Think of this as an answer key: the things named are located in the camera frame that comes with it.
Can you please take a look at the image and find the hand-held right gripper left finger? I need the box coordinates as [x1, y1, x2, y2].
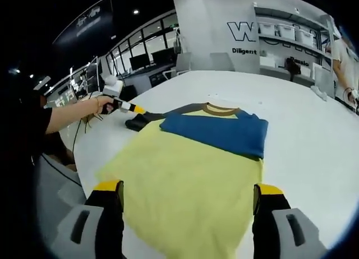
[50, 179, 125, 259]

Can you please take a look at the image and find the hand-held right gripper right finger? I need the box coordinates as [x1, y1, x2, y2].
[252, 183, 328, 259]

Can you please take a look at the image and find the yellow and blue garment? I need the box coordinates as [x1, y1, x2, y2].
[95, 101, 269, 259]

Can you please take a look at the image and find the person's left hand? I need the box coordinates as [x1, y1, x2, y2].
[96, 95, 121, 116]

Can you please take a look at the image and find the black computer monitor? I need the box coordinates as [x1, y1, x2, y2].
[151, 49, 176, 65]
[130, 53, 150, 71]

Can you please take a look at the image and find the dark hanging banner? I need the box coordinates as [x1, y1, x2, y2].
[53, 0, 113, 44]

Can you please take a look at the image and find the person's black shirt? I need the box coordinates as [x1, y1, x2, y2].
[11, 95, 54, 173]

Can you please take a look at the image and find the white crumpled cloth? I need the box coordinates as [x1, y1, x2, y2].
[310, 85, 328, 102]

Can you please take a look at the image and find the white storage bin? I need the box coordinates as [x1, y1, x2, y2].
[280, 26, 297, 41]
[297, 29, 315, 45]
[259, 25, 277, 40]

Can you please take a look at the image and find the black bag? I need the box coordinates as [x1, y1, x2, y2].
[284, 57, 301, 82]

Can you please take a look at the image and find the grey metal shelving rack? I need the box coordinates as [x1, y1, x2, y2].
[254, 2, 342, 97]

